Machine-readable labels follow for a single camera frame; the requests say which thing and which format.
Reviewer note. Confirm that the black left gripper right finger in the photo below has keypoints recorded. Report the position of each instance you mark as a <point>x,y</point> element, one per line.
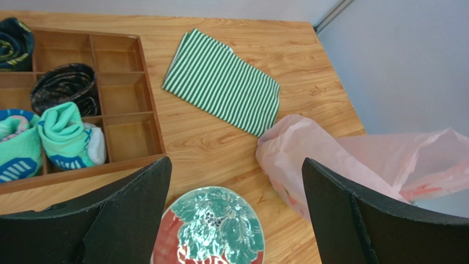
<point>355,224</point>

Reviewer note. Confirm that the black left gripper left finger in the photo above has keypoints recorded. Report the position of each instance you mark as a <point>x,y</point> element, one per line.
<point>117,223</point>

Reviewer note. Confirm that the pink plastic bag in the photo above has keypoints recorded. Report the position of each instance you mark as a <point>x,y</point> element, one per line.
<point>408,167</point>

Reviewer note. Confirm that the patterned fruit plate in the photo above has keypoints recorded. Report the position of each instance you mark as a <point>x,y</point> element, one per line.
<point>209,225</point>

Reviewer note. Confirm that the teal patterned socks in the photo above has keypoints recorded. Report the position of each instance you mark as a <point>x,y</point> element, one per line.
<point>68,141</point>

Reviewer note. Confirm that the wooden compartment tray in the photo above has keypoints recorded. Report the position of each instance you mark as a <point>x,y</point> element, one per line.
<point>127,117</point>

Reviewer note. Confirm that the black item in tray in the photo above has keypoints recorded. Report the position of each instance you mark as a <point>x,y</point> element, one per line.
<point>73,82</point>

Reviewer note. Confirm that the green striped cloth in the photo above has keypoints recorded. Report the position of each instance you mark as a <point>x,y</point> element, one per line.
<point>209,75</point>

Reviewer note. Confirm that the dark green item in tray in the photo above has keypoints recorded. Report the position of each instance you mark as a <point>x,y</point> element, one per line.
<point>17,46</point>

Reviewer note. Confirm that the aluminium frame post right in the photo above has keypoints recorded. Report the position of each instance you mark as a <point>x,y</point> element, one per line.
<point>331,14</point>

